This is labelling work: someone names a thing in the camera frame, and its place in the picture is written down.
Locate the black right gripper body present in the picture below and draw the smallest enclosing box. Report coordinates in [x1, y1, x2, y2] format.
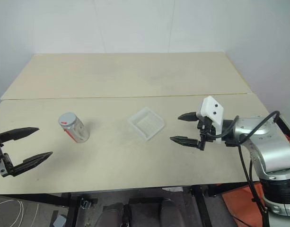
[196, 116, 217, 143]

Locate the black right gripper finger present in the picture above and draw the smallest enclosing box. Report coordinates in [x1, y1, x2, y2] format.
[169, 136, 205, 151]
[177, 112, 198, 122]

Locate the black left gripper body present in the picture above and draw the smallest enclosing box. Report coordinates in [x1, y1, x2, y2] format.
[0, 139, 15, 178]

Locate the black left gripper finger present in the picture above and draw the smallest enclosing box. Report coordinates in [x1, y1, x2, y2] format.
[10, 152, 53, 177]
[0, 127, 40, 146]

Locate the translucent white plastic container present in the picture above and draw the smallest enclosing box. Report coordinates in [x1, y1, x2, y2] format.
[127, 106, 166, 142]

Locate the silver bottle cap red arrow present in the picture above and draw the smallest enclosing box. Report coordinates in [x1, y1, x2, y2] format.
[57, 113, 78, 129]

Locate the clear jar with grey lid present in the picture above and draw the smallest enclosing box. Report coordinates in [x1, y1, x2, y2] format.
[57, 113, 90, 144]

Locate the black mat with white lines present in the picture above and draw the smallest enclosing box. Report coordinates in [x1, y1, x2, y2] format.
[0, 194, 70, 227]

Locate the small grey box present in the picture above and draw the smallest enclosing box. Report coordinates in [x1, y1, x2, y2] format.
[53, 214, 66, 227]

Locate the dark rounded shape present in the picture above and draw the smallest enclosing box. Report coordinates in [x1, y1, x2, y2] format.
[101, 201, 127, 227]
[158, 198, 184, 227]

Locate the orange floor mat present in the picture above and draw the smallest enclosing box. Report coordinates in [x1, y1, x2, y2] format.
[220, 183, 264, 227]

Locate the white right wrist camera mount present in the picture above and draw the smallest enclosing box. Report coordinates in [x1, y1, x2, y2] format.
[196, 95, 225, 144]

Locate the grey metal bracket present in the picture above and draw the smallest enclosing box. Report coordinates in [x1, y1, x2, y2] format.
[79, 198, 92, 210]

